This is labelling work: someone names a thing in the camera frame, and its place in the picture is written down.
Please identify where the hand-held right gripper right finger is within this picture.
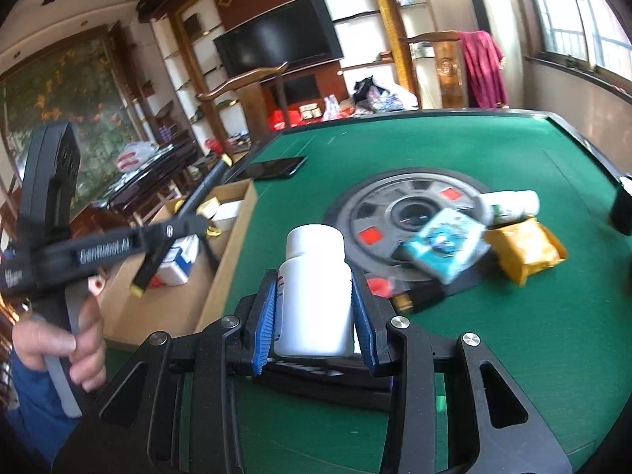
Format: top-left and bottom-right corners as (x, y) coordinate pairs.
(350, 269), (574, 474)

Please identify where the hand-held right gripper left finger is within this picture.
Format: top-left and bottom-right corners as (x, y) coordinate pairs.
(52, 269), (280, 474)

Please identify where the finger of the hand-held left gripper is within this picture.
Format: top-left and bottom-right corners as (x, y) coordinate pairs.
(129, 233), (175, 301)
(168, 160), (233, 239)

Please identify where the blue white box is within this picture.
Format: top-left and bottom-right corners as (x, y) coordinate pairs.
(158, 234), (201, 287)

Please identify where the white pill bottle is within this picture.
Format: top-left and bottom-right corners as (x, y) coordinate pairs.
(273, 224), (355, 359)

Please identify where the cardboard box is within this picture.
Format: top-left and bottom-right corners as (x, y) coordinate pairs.
(96, 179), (258, 351)

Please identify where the teal tissue pack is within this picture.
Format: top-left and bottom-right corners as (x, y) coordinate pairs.
(402, 207), (487, 286)

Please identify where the person's left hand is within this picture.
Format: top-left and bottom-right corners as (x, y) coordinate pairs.
(12, 276), (108, 398)

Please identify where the small white box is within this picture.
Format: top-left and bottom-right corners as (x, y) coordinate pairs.
(210, 199), (245, 230)

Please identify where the small red plastic piece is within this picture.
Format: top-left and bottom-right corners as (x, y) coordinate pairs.
(368, 276), (396, 299)

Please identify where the black lipstick tube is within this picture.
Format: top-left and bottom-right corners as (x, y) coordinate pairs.
(390, 289), (448, 314)

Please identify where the dark glossy side table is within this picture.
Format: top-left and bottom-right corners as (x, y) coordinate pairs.
(91, 139), (211, 220)

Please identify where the black phone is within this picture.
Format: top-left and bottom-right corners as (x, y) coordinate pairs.
(232, 156), (308, 181)

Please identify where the white red plastic bag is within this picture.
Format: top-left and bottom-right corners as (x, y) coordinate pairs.
(116, 141), (161, 171)

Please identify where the round table control panel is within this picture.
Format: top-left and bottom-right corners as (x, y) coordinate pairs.
(322, 168), (499, 290)

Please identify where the red wooden television cabinet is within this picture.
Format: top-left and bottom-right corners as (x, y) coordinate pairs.
(259, 66), (356, 132)

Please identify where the black television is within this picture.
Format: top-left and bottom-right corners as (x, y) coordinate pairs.
(212, 0), (345, 80)

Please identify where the yellow foil packet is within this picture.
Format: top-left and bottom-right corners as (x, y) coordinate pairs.
(483, 217), (568, 287)

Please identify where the white bottle with green label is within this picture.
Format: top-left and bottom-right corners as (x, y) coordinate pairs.
(476, 190), (540, 225)

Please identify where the floral bag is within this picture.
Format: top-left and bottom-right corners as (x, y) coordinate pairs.
(352, 76), (420, 112)

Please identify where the wooden chair with carved back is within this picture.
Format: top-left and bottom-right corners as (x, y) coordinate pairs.
(399, 31), (467, 109)

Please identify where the black motor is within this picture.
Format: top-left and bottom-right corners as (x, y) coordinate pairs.
(609, 174), (632, 236)

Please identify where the dark red cloth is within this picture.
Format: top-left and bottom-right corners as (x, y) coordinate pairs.
(459, 31), (509, 108)

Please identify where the window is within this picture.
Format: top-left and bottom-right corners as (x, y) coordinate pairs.
(518, 0), (632, 90)

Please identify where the large flower wall painting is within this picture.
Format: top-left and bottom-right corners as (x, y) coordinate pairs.
(0, 34), (144, 198)

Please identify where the wooden chair with curved rail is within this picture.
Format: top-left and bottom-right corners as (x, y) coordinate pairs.
(195, 62), (290, 144)

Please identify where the wooden wall shelf unit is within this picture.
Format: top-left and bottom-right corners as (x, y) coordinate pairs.
(133, 0), (445, 159)

